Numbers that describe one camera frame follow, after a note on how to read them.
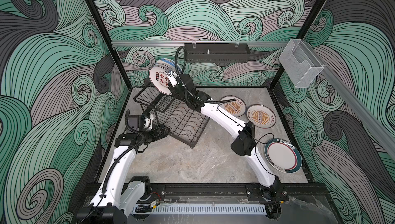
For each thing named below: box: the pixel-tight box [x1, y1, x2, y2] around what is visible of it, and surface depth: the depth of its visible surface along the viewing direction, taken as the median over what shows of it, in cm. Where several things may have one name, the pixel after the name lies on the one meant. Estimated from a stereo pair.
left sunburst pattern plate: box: [219, 95, 247, 118], surface depth 109 cm
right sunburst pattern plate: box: [246, 103, 277, 129], surface depth 105 cm
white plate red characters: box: [148, 64, 173, 95], surface depth 88 cm
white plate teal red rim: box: [264, 138, 303, 175], surface depth 86 cm
